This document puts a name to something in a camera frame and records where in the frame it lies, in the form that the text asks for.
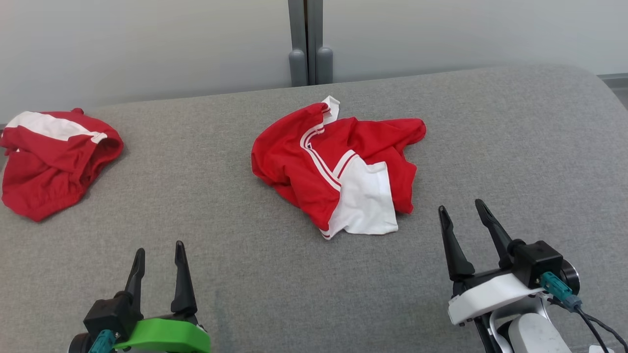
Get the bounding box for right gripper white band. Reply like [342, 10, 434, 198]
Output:
[438, 199, 545, 326]

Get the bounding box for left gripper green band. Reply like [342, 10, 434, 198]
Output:
[114, 241, 210, 353]

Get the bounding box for red shorts with white stripe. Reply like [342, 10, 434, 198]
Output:
[0, 108, 124, 223]

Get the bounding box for red jersey with white sleeves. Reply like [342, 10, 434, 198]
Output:
[251, 96, 427, 241]

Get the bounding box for teal left camera connector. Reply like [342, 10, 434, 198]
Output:
[88, 329, 117, 353]

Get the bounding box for teal camera connector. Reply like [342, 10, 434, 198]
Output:
[88, 329, 117, 353]
[540, 272, 583, 312]

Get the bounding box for teal right camera connector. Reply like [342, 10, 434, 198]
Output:
[540, 272, 583, 312]

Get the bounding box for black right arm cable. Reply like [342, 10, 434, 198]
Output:
[572, 304, 628, 353]

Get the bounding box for grey metal partition post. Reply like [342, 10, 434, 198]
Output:
[288, 0, 334, 87]

